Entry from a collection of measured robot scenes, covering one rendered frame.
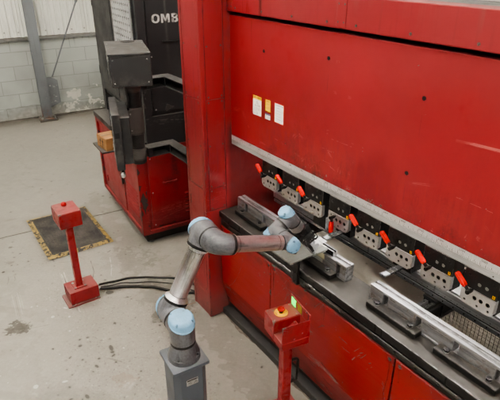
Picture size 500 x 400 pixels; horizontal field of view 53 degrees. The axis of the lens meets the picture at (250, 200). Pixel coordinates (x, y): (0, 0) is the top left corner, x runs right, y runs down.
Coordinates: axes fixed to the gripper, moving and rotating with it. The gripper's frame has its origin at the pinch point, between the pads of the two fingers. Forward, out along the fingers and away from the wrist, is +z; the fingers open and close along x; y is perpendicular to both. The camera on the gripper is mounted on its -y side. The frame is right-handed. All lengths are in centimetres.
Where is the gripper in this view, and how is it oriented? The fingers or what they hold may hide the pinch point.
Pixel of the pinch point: (313, 253)
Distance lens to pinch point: 273.5
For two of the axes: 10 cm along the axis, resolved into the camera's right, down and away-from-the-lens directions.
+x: -4.9, -3.4, 8.0
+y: 7.0, -7.0, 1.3
